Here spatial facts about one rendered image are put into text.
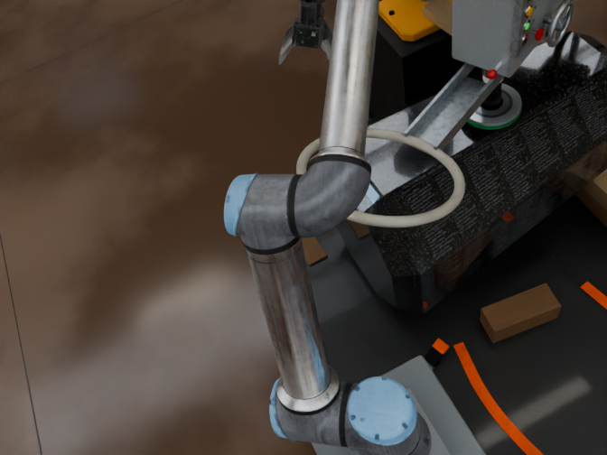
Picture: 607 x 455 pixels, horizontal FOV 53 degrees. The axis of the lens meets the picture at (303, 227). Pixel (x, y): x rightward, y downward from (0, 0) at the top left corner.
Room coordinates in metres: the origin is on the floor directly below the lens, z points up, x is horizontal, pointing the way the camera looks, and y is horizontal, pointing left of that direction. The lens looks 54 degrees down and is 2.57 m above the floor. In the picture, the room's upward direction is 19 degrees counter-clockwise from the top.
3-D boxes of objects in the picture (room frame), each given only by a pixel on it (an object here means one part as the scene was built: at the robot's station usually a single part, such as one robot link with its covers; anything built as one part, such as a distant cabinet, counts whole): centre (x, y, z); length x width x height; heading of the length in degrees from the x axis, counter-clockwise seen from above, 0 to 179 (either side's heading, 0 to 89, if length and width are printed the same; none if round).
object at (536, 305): (0.99, -0.75, 0.07); 0.30 x 0.12 x 0.12; 92
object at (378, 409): (0.45, -0.03, 1.11); 0.17 x 0.15 x 0.18; 63
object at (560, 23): (1.45, -0.97, 1.18); 0.15 x 0.10 x 0.15; 125
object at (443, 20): (2.08, -0.88, 0.81); 0.20 x 0.10 x 0.05; 16
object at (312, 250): (1.73, 0.01, 0.02); 0.25 x 0.10 x 0.01; 12
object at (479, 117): (1.48, -0.80, 0.86); 0.21 x 0.21 x 0.01
